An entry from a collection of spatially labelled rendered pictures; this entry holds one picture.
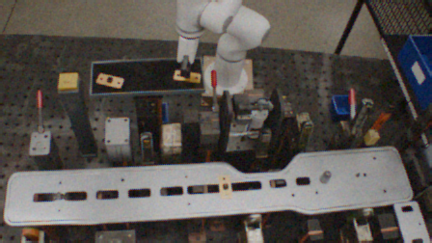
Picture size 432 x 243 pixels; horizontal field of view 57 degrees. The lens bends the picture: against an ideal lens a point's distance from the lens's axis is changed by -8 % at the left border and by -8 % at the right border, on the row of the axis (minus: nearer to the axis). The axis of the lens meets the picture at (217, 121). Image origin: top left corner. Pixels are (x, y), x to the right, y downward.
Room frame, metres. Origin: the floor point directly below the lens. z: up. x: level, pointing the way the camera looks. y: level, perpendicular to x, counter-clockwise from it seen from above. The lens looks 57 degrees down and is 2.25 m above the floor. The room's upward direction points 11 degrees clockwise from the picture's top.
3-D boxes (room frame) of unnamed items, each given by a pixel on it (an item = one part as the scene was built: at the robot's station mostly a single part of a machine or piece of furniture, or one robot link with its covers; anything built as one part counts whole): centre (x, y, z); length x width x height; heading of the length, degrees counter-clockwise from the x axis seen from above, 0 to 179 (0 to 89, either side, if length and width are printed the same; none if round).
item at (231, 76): (1.18, 0.00, 0.87); 0.19 x 0.19 x 0.18
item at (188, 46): (0.85, 0.12, 1.34); 0.10 x 0.07 x 0.11; 1
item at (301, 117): (0.84, -0.29, 0.88); 0.11 x 0.09 x 0.37; 16
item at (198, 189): (0.55, 0.01, 0.84); 0.17 x 0.06 x 0.29; 16
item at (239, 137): (0.80, -0.10, 0.94); 0.18 x 0.13 x 0.49; 106
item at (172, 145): (0.68, 0.14, 0.89); 0.13 x 0.11 x 0.38; 16
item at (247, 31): (1.16, -0.03, 1.09); 0.19 x 0.12 x 0.24; 66
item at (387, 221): (0.54, -0.63, 0.84); 0.11 x 0.10 x 0.28; 16
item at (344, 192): (0.56, -0.04, 1.00); 1.38 x 0.22 x 0.02; 106
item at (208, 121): (0.75, 0.02, 0.89); 0.13 x 0.11 x 0.38; 16
